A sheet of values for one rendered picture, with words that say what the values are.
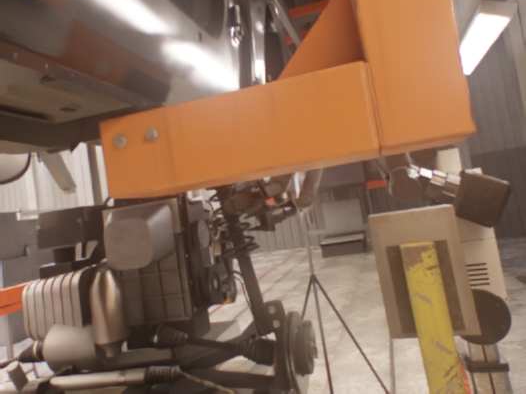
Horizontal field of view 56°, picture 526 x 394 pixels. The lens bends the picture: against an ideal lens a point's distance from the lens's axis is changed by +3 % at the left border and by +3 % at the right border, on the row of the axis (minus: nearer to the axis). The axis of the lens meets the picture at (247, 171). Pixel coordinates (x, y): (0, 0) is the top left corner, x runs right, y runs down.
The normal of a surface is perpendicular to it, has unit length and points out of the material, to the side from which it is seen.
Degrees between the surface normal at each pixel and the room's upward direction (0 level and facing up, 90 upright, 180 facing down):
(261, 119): 90
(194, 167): 90
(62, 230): 90
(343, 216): 90
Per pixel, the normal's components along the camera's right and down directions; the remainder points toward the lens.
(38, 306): -0.50, 0.00
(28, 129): 0.96, -0.05
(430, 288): -0.28, -0.04
